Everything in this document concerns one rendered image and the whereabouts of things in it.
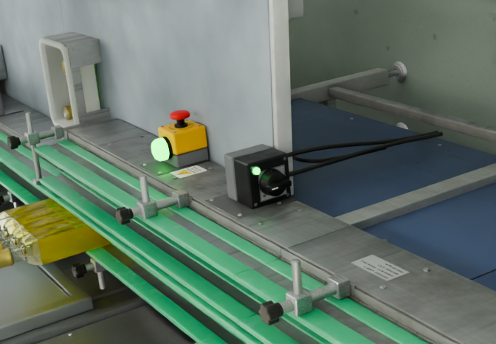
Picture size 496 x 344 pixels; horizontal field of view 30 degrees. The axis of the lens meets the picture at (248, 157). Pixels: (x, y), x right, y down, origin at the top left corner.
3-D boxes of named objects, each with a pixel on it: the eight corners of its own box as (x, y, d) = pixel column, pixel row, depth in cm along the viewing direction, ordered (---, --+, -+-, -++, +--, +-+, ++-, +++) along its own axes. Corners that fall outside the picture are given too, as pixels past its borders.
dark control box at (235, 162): (268, 185, 163) (227, 198, 159) (264, 142, 160) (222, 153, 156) (294, 197, 156) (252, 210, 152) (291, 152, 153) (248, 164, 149)
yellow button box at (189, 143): (194, 151, 185) (161, 160, 182) (190, 116, 183) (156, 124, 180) (211, 159, 180) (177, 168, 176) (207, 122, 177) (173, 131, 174)
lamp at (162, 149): (163, 156, 180) (149, 159, 179) (160, 133, 179) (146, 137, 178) (173, 161, 177) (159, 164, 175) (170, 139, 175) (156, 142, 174)
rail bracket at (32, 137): (66, 173, 216) (15, 187, 210) (54, 104, 211) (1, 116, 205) (71, 176, 214) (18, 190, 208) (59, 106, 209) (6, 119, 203)
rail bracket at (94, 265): (133, 273, 196) (74, 293, 190) (128, 243, 194) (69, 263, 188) (141, 280, 193) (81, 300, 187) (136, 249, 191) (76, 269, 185)
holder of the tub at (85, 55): (88, 136, 237) (60, 144, 234) (72, 31, 229) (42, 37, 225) (116, 151, 223) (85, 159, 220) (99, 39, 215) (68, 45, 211)
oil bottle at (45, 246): (116, 232, 198) (20, 260, 188) (112, 207, 196) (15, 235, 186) (127, 240, 193) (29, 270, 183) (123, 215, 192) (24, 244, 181)
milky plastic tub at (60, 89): (83, 117, 236) (51, 125, 232) (70, 30, 229) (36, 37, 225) (111, 131, 221) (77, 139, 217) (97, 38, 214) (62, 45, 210)
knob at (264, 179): (283, 190, 155) (294, 195, 152) (260, 198, 152) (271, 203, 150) (280, 165, 153) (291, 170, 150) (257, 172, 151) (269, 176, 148)
